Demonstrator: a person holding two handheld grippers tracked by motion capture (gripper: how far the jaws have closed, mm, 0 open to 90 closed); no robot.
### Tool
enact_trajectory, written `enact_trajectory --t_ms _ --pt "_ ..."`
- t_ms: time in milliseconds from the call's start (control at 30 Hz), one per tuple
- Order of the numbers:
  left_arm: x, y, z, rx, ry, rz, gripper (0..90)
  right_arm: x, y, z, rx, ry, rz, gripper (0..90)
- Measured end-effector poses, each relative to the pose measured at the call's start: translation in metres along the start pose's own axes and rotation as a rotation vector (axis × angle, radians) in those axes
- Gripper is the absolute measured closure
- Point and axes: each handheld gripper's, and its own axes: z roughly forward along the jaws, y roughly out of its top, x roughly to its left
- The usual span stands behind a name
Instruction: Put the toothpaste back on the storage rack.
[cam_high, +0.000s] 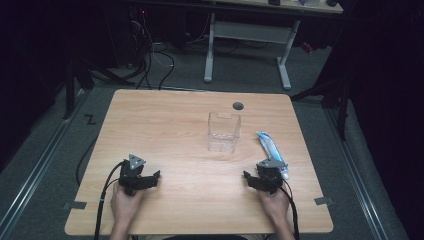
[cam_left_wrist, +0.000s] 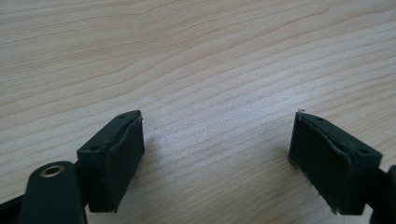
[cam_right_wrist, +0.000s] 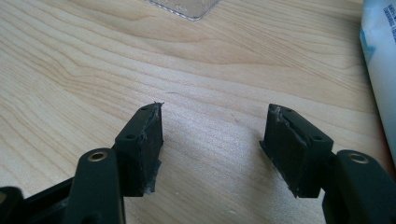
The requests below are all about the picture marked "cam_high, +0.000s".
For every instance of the metal floor rail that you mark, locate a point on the metal floor rail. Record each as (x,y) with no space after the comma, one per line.
(356,173)
(40,156)

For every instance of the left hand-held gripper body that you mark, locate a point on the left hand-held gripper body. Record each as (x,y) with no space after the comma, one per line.
(131,180)

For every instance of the person's left hand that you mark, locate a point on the person's left hand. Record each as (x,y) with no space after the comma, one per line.
(123,206)

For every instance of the clear plastic container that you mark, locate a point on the clear plastic container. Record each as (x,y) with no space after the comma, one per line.
(224,133)

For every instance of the small red object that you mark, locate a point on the small red object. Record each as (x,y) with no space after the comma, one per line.
(307,47)

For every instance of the black metal stand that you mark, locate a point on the black metal stand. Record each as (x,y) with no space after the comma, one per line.
(342,110)
(69,90)

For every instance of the round grey table grommet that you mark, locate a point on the round grey table grommet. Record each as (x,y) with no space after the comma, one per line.
(238,106)

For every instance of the blue white toothpaste tube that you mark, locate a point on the blue white toothpaste tube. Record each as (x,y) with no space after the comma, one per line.
(269,146)

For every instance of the desk with white legs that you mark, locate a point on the desk with white legs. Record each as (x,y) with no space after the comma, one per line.
(248,31)

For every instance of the person's right hand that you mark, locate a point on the person's right hand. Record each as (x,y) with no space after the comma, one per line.
(278,206)

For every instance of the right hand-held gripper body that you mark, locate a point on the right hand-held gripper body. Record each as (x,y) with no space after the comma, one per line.
(270,178)

